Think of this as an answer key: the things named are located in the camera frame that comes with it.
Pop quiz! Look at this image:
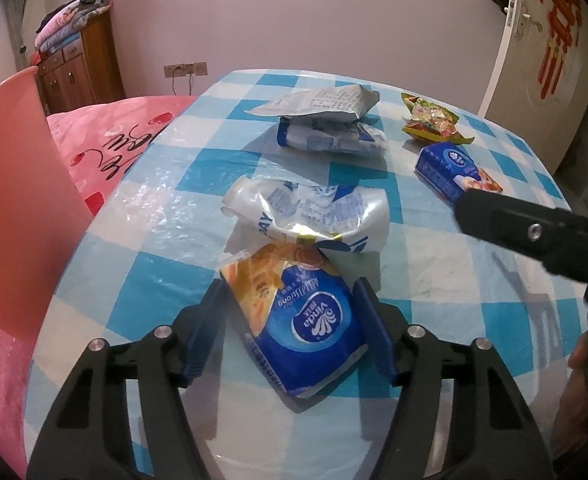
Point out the white door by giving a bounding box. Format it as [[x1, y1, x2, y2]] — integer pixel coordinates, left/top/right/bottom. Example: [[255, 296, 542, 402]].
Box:
[[476, 0, 588, 171]]

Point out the blue pink tissue packet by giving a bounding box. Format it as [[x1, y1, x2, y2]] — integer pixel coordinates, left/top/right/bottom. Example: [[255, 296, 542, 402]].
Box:
[[415, 141, 503, 211]]

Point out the yellow green snack packet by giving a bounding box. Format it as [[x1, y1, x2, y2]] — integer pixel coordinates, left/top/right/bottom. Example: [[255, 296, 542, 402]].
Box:
[[400, 91, 474, 145]]

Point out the metal door handle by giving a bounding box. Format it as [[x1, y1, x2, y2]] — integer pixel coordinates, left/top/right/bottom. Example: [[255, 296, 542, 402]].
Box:
[[514, 0, 544, 41]]

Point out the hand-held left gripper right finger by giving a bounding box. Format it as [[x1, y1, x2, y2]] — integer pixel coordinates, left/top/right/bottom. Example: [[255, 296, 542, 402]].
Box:
[[351, 277, 557, 480]]

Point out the wall socket strip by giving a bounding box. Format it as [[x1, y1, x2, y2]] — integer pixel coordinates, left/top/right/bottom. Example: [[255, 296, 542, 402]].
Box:
[[163, 61, 209, 78]]

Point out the crumpled white plastic bag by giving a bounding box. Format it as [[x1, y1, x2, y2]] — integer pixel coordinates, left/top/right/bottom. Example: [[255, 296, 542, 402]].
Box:
[[221, 176, 391, 261]]

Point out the socket cable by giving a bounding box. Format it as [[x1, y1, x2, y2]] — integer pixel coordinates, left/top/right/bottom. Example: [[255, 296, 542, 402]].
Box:
[[170, 67, 195, 97]]

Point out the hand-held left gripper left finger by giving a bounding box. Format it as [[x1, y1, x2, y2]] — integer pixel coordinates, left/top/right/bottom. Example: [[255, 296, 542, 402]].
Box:
[[26, 277, 229, 480]]

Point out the silver grey snack bag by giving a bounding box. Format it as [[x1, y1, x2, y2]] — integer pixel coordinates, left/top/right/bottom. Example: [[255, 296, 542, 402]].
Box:
[[244, 85, 381, 123]]

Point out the blue white crumpled pouch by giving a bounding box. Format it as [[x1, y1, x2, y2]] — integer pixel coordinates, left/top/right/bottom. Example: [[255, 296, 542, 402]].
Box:
[[276, 115, 389, 156]]

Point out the pink plastic bucket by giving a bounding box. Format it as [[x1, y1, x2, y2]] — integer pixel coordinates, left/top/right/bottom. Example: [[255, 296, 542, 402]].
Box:
[[0, 66, 95, 346]]

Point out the brown wooden cabinet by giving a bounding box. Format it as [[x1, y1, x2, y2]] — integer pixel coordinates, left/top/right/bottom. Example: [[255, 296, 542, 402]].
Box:
[[36, 10, 126, 116]]

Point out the blue orange tissue packet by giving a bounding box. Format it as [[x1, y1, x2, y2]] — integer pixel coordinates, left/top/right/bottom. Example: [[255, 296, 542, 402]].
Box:
[[220, 242, 367, 400]]

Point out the pile of folded blankets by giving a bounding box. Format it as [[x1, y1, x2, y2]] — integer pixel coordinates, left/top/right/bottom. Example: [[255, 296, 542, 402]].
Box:
[[34, 0, 114, 53]]

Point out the blue white checked tablecloth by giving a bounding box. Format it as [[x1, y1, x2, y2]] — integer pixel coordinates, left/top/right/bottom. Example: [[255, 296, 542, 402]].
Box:
[[24, 69, 588, 480]]

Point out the person's right hand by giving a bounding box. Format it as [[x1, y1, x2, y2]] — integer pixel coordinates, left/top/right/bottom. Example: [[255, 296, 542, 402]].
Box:
[[548, 332, 588, 458]]

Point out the grey patterned curtain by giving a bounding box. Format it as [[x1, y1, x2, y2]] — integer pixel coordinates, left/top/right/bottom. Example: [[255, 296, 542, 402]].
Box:
[[1, 0, 31, 71]]

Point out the pink heart print blanket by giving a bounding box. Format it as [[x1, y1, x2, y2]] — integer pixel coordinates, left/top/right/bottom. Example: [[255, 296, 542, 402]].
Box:
[[0, 94, 199, 480]]

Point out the red door ornament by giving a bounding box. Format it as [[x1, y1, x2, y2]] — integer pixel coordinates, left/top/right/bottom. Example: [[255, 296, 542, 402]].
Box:
[[536, 0, 584, 96]]

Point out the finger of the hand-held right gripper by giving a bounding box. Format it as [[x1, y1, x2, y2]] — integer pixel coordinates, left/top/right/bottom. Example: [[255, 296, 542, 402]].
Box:
[[454, 190, 588, 286]]

